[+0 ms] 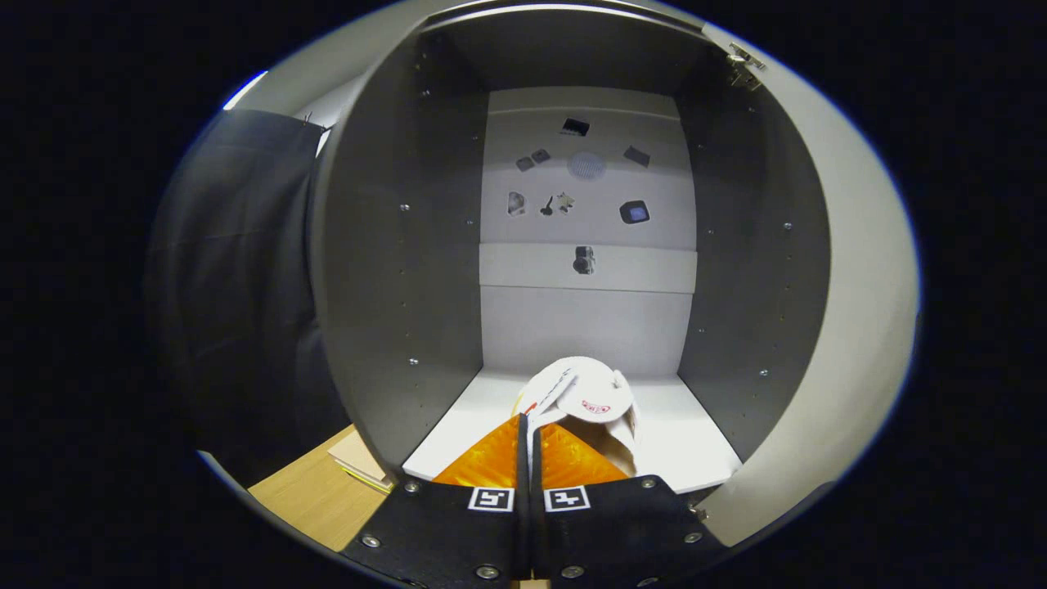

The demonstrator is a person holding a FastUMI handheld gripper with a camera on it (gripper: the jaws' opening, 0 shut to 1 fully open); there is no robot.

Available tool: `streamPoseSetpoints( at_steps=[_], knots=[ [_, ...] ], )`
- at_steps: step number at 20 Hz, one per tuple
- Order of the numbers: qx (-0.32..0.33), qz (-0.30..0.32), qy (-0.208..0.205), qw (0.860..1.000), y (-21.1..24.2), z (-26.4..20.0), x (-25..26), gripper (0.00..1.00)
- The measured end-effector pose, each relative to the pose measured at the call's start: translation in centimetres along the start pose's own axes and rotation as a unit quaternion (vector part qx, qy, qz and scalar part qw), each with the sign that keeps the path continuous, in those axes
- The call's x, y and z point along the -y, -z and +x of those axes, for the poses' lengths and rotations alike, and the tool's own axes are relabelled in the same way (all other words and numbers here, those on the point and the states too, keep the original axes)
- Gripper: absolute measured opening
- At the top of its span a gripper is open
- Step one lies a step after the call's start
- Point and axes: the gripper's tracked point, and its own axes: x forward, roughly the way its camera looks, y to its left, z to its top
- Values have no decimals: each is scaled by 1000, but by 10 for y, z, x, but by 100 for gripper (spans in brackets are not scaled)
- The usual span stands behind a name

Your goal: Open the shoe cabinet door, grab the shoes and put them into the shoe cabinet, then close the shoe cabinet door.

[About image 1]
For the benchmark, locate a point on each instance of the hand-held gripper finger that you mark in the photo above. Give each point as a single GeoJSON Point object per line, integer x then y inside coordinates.
{"type": "Point", "coordinates": [522, 540]}
{"type": "Point", "coordinates": [537, 540]}

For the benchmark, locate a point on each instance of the narrow ceiling light strip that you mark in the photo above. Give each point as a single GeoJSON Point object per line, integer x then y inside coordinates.
{"type": "Point", "coordinates": [244, 90]}

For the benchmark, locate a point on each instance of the grey shoe cabinet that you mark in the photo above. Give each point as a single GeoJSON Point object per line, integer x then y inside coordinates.
{"type": "Point", "coordinates": [409, 245]}

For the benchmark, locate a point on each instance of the white shoe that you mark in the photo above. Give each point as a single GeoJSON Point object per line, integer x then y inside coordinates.
{"type": "Point", "coordinates": [589, 393]}

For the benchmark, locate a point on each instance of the yellow edged book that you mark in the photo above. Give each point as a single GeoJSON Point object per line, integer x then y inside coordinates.
{"type": "Point", "coordinates": [372, 483]}

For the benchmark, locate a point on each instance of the black backdrop cloth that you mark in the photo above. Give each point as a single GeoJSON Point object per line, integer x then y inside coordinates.
{"type": "Point", "coordinates": [237, 286]}

